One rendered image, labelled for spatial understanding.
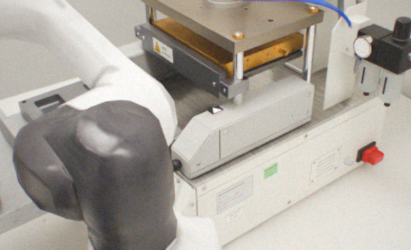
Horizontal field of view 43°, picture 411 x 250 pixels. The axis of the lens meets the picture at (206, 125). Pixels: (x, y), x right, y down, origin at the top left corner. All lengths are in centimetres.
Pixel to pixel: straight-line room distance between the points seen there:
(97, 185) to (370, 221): 64
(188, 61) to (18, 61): 156
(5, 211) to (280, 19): 47
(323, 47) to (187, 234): 59
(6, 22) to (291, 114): 46
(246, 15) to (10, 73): 164
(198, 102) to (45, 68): 150
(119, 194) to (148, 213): 4
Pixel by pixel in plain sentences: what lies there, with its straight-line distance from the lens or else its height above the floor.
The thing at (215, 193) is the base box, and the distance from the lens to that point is 81.
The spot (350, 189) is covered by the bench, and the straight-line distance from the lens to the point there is 105.
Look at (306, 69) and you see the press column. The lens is 89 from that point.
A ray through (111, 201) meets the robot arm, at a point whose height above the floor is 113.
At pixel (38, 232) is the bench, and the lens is 100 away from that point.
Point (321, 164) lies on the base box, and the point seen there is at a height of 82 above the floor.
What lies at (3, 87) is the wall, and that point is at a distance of 236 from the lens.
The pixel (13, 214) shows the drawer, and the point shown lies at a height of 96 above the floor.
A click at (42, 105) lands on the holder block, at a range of 88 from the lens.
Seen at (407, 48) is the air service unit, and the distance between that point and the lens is 82.
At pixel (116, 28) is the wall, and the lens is 243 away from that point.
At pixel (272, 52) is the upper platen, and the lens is 85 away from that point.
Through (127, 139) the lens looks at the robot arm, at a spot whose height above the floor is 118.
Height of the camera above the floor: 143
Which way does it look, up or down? 35 degrees down
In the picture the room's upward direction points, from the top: 2 degrees counter-clockwise
